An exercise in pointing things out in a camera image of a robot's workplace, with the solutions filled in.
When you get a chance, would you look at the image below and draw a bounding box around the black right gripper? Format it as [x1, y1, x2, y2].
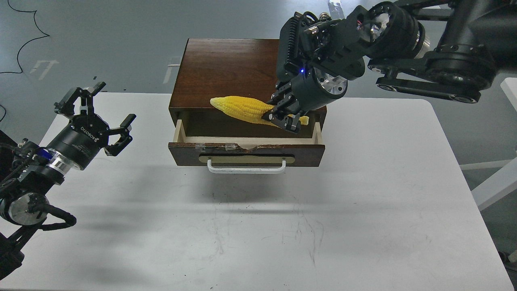
[262, 68, 348, 134]

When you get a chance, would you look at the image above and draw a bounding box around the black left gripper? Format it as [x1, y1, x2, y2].
[47, 82, 136, 170]

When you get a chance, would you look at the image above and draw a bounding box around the yellow corn cob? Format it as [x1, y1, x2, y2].
[210, 96, 310, 127]

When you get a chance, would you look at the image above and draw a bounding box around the wooden drawer with white handle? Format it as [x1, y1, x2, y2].
[168, 120, 326, 174]

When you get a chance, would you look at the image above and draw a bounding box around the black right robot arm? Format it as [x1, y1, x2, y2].
[262, 0, 517, 133]

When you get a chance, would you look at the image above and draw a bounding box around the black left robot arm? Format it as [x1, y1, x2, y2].
[0, 82, 136, 278]

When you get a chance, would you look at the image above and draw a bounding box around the dark wooden drawer cabinet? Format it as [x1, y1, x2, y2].
[169, 38, 327, 127]

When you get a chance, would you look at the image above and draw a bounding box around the white table at right edge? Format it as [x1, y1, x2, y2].
[458, 76, 516, 210]

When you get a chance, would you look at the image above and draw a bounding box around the black cable on floor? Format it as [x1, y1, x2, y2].
[0, 0, 50, 122]

